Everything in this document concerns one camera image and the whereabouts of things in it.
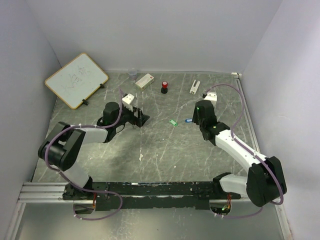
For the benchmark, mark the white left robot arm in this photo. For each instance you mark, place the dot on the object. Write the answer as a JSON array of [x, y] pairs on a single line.
[[62, 146]]

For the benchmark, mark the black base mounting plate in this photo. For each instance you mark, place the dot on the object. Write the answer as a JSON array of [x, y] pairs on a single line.
[[149, 195]]

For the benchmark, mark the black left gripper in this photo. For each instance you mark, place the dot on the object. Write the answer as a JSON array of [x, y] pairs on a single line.
[[139, 121]]

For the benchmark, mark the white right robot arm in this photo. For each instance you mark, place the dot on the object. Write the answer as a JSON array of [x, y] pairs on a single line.
[[264, 182]]

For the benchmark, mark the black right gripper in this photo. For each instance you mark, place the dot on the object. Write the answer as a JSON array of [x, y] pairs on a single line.
[[195, 118]]

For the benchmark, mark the green key tag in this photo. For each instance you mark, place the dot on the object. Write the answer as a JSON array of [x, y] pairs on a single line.
[[174, 123]]

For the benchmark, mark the clear cup of paper clips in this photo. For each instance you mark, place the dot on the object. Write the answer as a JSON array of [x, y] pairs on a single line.
[[133, 74]]

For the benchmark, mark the white stapler remover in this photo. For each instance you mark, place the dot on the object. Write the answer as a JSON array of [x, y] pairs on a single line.
[[194, 87]]

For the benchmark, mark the red and black stamp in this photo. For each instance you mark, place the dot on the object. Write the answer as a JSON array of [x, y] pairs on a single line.
[[164, 87]]

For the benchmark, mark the white staples box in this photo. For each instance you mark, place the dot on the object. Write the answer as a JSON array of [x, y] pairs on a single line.
[[145, 81]]

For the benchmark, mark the small whiteboard with wooden frame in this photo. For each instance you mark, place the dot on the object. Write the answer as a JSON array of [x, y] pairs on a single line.
[[75, 82]]

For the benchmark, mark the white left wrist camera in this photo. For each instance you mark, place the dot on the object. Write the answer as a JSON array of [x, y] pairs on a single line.
[[130, 102]]

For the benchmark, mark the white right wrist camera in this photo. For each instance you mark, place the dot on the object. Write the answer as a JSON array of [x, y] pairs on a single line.
[[211, 96]]

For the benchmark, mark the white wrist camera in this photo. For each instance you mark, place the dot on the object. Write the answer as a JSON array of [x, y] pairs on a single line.
[[130, 102], [211, 96]]

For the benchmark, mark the blue key tag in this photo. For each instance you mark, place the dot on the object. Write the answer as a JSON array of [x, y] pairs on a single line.
[[188, 120]]

